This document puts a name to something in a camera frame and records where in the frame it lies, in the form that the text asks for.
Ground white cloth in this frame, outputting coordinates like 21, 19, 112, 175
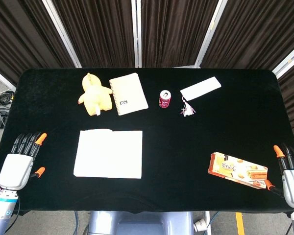
73, 129, 143, 180

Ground white screen frame post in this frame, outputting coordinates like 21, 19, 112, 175
42, 0, 82, 69
271, 45, 294, 79
131, 0, 142, 69
0, 65, 17, 93
194, 0, 229, 69

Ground beige spiral notebook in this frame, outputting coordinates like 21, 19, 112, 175
109, 72, 149, 117

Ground black floor cable bundle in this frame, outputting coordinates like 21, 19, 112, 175
0, 90, 15, 116

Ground orange biscuit box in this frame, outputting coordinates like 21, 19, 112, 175
207, 152, 269, 190

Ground white table leg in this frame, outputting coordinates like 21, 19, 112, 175
204, 211, 212, 235

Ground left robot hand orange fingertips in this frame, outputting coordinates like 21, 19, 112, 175
0, 132, 48, 191

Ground black velvet tablecloth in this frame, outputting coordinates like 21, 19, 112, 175
0, 68, 294, 216

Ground red drink can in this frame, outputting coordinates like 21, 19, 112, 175
158, 90, 172, 109

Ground white round plug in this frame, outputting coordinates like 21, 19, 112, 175
193, 218, 208, 233

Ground yellow floor tape strip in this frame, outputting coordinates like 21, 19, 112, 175
235, 212, 246, 235

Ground grey-blue robot torso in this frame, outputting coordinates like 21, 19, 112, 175
87, 211, 196, 235

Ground white case with tassel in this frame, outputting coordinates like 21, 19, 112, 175
180, 76, 222, 118

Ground yellow plush duck toy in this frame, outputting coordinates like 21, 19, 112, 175
78, 72, 113, 117

